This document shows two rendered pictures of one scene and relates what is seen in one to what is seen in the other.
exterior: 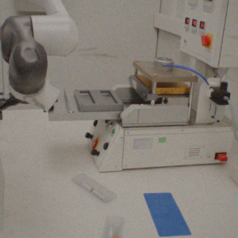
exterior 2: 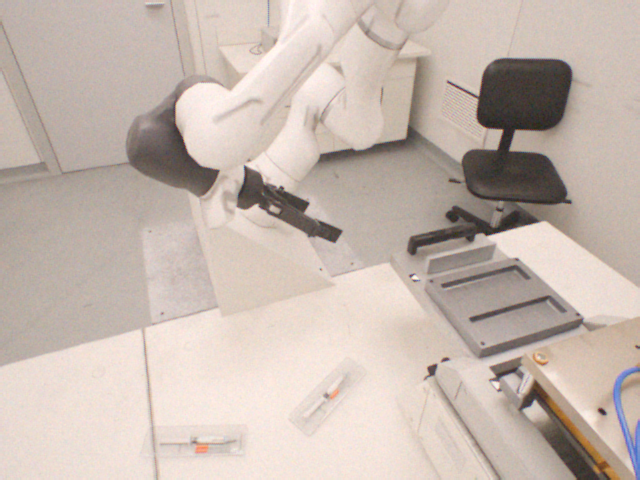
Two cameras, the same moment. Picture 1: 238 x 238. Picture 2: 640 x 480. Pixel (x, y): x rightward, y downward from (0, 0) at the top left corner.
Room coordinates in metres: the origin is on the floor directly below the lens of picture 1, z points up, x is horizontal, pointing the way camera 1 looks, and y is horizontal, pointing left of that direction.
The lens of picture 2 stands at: (0.99, -0.42, 1.54)
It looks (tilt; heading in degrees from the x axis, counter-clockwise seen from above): 38 degrees down; 85
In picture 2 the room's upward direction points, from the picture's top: straight up
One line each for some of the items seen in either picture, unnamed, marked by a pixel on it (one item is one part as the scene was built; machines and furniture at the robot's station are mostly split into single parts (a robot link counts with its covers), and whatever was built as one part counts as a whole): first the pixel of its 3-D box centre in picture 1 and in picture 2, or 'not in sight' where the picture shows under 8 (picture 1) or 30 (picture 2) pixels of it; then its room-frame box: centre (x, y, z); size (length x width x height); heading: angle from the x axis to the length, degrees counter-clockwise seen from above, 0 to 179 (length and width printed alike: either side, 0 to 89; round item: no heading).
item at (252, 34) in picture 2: not in sight; (306, 29); (1.23, 2.98, 0.80); 1.29 x 0.04 x 0.10; 16
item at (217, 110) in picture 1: (216, 100); not in sight; (1.24, -0.34, 1.05); 0.15 x 0.05 x 0.15; 14
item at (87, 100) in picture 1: (97, 99); (499, 302); (1.36, 0.09, 0.98); 0.20 x 0.17 x 0.03; 14
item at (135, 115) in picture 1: (152, 115); (498, 426); (1.27, -0.12, 0.97); 0.26 x 0.05 x 0.07; 104
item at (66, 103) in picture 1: (85, 102); (481, 289); (1.35, 0.14, 0.97); 0.30 x 0.22 x 0.08; 104
